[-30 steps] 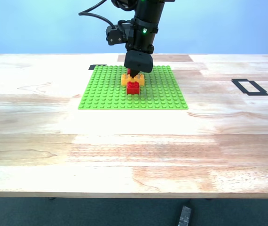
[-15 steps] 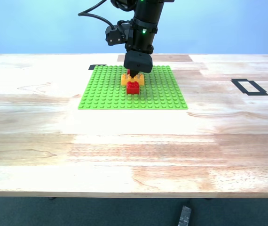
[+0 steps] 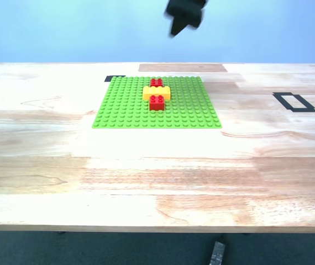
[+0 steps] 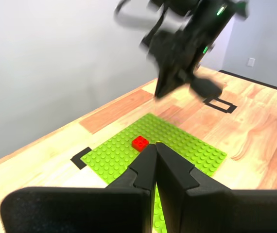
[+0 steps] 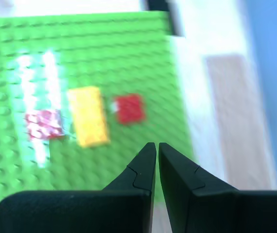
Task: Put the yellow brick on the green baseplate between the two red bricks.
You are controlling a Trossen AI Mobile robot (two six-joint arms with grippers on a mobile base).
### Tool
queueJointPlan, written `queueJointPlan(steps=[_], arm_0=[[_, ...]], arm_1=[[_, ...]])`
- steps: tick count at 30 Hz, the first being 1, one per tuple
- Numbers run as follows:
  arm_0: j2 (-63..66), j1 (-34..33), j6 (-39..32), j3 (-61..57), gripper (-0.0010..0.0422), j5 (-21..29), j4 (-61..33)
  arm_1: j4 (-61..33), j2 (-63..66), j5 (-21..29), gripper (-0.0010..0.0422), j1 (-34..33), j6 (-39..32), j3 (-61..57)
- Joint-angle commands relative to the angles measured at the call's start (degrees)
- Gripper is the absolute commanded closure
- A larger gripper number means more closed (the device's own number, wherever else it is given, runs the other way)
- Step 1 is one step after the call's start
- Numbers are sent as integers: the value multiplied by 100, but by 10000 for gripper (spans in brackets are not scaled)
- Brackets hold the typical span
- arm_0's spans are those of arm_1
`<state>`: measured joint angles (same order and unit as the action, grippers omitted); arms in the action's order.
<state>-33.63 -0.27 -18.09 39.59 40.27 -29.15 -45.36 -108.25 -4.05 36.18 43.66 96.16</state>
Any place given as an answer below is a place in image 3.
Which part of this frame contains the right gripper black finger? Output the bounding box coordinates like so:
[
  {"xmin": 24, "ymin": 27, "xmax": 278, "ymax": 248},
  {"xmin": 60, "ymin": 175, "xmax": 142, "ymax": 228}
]
[{"xmin": 169, "ymin": 16, "xmax": 189, "ymax": 38}]

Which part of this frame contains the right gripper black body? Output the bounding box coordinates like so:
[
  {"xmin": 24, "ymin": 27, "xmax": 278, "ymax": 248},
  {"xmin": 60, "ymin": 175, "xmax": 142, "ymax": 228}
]
[{"xmin": 164, "ymin": 0, "xmax": 208, "ymax": 28}]

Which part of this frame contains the yellow long toy brick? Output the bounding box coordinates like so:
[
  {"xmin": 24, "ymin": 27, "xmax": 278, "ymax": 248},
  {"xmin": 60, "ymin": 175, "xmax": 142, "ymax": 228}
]
[{"xmin": 142, "ymin": 86, "xmax": 171, "ymax": 101}]

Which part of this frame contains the green studded baseplate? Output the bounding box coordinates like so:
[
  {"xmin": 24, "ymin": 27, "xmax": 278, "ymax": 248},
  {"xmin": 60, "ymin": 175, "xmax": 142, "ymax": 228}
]
[{"xmin": 91, "ymin": 76, "xmax": 223, "ymax": 130}]

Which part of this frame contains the black tape corner marker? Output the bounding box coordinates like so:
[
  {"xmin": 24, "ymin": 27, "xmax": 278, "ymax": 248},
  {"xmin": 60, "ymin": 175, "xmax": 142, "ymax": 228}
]
[{"xmin": 103, "ymin": 75, "xmax": 126, "ymax": 83}]

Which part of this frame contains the black tape rectangle outline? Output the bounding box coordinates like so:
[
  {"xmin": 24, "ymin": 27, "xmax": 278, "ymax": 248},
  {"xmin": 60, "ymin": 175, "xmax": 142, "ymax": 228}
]
[{"xmin": 272, "ymin": 92, "xmax": 315, "ymax": 113}]

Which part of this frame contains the grey metal table leg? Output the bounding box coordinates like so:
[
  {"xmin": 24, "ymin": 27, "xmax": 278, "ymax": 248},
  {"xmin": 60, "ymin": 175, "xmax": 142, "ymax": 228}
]
[{"xmin": 208, "ymin": 241, "xmax": 226, "ymax": 265}]

